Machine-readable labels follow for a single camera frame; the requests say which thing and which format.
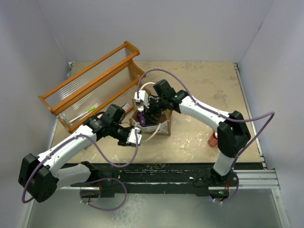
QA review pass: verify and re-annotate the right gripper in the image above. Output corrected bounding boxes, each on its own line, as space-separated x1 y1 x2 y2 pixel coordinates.
142 96 168 125

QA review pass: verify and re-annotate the purple Fanta can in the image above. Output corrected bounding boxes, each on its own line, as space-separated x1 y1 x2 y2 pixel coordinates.
137 110 158 127

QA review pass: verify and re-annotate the canvas jute tote bag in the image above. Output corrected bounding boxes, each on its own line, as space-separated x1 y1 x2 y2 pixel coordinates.
128 82 172 143

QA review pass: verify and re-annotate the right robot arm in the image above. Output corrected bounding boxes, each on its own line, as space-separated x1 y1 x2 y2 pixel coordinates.
148 79 251 186

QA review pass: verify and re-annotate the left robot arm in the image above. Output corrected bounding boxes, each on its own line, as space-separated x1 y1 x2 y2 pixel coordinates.
18 104 141 204

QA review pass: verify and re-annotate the white red labelled packet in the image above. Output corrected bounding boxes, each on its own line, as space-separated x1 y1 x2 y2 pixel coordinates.
123 103 133 113

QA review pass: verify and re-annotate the orange wooden shelf rack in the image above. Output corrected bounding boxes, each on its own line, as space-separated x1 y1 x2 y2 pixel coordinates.
39 41 143 133

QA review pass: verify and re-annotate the red Coke can near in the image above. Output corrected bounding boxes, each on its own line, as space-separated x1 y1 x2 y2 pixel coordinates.
208 132 218 148

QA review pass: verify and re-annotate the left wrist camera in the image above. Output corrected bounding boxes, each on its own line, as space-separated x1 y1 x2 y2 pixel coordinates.
126 127 142 147

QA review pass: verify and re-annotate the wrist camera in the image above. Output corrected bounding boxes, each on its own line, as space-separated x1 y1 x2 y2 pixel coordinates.
126 127 142 147
134 90 149 112

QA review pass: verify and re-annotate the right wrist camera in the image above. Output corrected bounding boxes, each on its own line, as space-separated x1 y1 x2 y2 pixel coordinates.
134 90 149 112

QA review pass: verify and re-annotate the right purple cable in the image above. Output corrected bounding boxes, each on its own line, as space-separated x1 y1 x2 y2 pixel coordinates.
137 68 276 205

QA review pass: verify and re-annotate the purple cable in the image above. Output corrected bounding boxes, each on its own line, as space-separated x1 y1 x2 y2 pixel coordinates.
137 68 276 205
21 130 139 204

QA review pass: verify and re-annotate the black aluminium base frame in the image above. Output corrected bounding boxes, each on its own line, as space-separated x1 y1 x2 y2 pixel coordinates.
61 161 280 201

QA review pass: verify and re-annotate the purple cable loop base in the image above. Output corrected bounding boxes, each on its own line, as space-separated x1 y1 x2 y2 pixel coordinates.
79 177 128 211

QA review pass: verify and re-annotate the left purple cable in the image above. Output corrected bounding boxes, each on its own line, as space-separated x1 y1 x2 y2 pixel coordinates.
21 130 139 204

